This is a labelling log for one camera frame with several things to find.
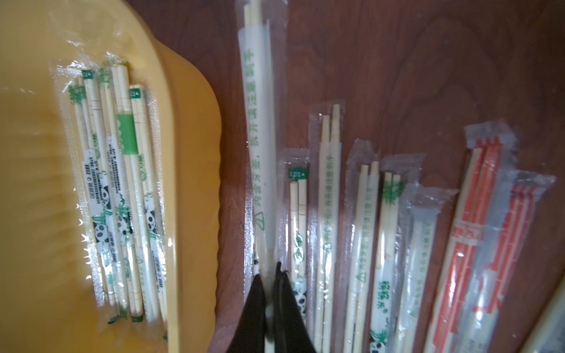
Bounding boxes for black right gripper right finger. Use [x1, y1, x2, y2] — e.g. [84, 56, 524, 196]
[273, 262, 316, 353]

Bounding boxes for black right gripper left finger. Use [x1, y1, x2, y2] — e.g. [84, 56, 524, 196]
[227, 274, 266, 353]

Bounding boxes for red bamboo print chopsticks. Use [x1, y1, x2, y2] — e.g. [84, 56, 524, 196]
[453, 170, 557, 352]

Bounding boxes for green tip chopsticks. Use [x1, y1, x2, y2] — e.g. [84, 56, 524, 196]
[369, 153, 425, 352]

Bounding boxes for red striped chopsticks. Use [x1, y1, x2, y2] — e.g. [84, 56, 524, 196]
[423, 121, 517, 352]

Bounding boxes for long plain chopsticks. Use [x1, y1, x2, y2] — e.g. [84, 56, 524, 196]
[233, 0, 290, 301]

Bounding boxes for white sleeve chopsticks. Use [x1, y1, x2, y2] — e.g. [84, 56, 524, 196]
[307, 100, 345, 352]

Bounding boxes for yellow plastic storage box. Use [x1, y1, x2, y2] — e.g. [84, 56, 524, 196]
[1, 1, 222, 352]

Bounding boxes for green label wrapped chopsticks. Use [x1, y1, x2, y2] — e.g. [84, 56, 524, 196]
[109, 58, 168, 325]

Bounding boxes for panda print wrapped chopsticks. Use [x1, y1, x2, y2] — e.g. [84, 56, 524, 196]
[50, 65, 119, 316]

